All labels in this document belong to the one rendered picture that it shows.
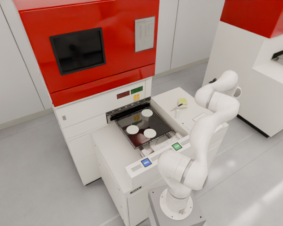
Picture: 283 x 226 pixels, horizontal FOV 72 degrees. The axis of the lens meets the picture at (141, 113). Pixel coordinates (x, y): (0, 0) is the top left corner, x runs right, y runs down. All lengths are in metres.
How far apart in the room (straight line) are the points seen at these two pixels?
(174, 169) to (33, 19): 0.97
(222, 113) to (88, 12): 0.88
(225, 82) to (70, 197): 1.93
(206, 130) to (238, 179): 1.73
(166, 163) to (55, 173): 1.88
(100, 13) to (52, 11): 0.25
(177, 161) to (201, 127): 0.20
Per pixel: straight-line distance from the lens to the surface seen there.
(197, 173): 0.89
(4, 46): 2.84
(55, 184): 2.52
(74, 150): 1.83
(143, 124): 1.65
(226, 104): 1.03
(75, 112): 1.55
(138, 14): 1.37
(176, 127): 1.63
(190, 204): 1.27
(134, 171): 1.31
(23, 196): 2.60
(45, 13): 1.18
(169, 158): 0.90
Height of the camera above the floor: 2.08
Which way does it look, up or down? 42 degrees down
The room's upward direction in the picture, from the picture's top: 1 degrees clockwise
